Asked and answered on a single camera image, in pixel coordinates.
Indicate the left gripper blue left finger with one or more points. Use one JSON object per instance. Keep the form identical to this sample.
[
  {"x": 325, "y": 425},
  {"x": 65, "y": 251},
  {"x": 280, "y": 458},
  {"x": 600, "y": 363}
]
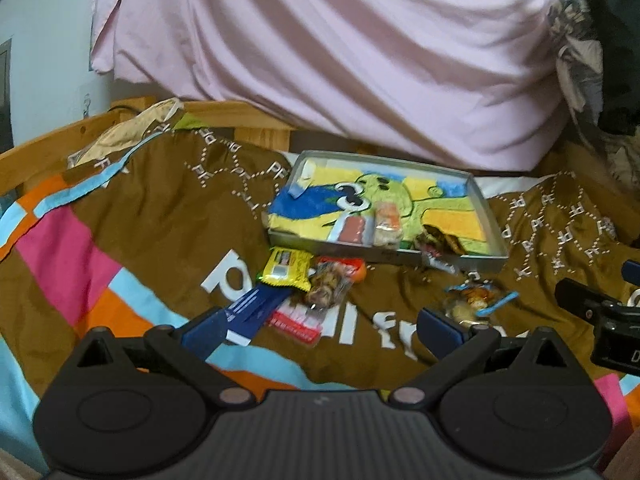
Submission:
[{"x": 204, "y": 334}]

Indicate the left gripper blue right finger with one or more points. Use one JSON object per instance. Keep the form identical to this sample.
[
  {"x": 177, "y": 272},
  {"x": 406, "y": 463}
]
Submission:
[{"x": 439, "y": 334}]

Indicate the blue stick packet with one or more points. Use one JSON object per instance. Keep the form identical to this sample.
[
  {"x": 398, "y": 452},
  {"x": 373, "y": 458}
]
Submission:
[{"x": 247, "y": 315}]

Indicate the blue edged candy packet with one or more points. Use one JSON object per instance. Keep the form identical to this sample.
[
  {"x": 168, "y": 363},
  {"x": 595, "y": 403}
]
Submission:
[{"x": 476, "y": 303}]

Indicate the dark dried fruit packet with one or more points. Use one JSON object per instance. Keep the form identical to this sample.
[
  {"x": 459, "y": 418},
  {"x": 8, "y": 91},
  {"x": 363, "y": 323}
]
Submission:
[{"x": 436, "y": 247}]

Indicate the red white small packet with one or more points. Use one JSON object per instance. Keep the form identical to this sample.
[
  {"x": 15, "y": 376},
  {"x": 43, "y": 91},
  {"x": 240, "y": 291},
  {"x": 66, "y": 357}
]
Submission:
[{"x": 298, "y": 322}]

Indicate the yellow snack bar packet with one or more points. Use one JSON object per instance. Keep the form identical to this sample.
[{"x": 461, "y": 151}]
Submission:
[{"x": 287, "y": 267}]

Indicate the rice cracker packet orange label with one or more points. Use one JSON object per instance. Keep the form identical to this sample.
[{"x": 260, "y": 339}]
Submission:
[{"x": 388, "y": 231}]

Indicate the nut mix snack packet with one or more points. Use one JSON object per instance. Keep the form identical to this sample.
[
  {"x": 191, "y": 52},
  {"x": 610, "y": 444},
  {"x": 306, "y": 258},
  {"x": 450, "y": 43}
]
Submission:
[{"x": 331, "y": 281}]

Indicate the pink sausage packet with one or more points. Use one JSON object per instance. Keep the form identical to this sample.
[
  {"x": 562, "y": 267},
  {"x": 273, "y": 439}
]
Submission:
[{"x": 352, "y": 228}]

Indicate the brown patterned blanket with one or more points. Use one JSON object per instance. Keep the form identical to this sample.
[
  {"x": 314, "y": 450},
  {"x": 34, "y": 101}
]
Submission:
[{"x": 160, "y": 233}]

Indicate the grey tray with frog drawing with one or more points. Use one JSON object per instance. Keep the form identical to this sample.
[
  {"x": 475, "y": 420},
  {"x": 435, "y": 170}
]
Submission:
[{"x": 323, "y": 185}]

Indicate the pink draped sheet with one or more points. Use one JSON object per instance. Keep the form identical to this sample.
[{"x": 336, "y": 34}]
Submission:
[{"x": 468, "y": 83}]

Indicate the grey floral bedding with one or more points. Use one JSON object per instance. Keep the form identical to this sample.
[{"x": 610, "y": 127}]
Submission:
[{"x": 579, "y": 65}]

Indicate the dark green cloth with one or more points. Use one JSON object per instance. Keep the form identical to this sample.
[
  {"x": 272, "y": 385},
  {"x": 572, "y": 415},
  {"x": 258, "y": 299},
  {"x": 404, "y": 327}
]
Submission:
[{"x": 617, "y": 27}]

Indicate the wooden bed frame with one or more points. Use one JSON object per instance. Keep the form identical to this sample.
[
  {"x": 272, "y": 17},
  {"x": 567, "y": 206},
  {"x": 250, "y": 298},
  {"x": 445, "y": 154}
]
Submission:
[{"x": 32, "y": 161}]

